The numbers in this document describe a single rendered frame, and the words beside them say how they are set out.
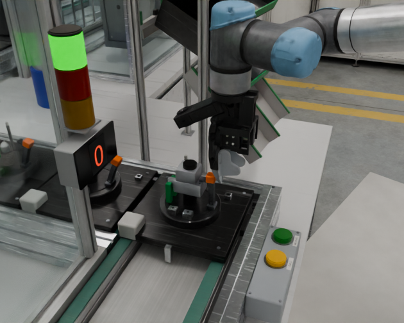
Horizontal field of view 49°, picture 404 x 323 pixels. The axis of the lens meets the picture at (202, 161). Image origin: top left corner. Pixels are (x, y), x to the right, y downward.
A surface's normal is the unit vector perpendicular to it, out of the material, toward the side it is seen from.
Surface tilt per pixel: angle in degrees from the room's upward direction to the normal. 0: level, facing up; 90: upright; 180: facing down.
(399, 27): 85
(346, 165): 0
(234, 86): 90
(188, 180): 90
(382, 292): 0
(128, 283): 0
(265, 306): 90
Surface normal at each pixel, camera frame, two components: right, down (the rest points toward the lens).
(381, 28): -0.68, 0.32
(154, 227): 0.00, -0.85
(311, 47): 0.75, 0.36
